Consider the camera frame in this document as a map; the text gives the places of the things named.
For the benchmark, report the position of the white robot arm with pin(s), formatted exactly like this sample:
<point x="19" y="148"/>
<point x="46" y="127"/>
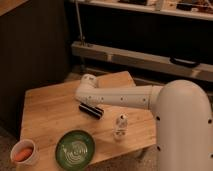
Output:
<point x="183" y="113"/>

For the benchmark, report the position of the black rectangular box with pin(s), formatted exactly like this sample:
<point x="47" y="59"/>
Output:
<point x="92" y="111"/>

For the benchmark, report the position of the wooden table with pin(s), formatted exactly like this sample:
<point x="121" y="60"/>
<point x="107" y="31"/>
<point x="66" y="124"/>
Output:
<point x="52" y="111"/>

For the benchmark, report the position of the green ceramic plate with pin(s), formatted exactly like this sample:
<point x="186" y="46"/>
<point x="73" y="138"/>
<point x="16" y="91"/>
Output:
<point x="75" y="150"/>

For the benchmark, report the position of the metal shelf rack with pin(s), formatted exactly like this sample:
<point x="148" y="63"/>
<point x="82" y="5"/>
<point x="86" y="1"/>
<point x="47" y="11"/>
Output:
<point x="143" y="37"/>

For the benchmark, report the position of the orange carrot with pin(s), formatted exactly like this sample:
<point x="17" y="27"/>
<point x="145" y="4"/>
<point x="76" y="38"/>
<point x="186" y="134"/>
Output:
<point x="23" y="155"/>

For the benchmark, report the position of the black handle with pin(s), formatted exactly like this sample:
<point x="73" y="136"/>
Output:
<point x="183" y="63"/>

